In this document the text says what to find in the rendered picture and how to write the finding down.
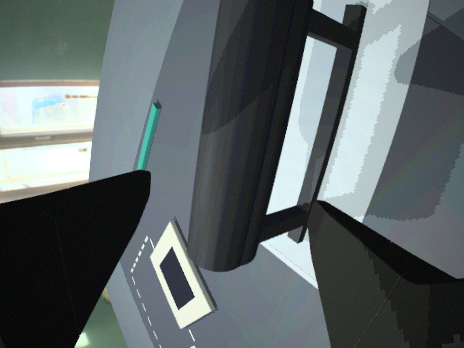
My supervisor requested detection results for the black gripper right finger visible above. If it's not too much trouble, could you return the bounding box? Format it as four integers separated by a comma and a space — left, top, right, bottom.
307, 199, 464, 348

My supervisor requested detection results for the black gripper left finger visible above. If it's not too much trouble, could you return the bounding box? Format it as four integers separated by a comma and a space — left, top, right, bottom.
0, 170, 151, 348

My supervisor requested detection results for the teal flat bar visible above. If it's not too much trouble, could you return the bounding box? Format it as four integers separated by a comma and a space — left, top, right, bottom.
136, 103, 161, 170

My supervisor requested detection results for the cream tile with dark rectangle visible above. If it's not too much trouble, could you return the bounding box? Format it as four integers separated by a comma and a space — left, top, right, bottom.
151, 221, 215, 329

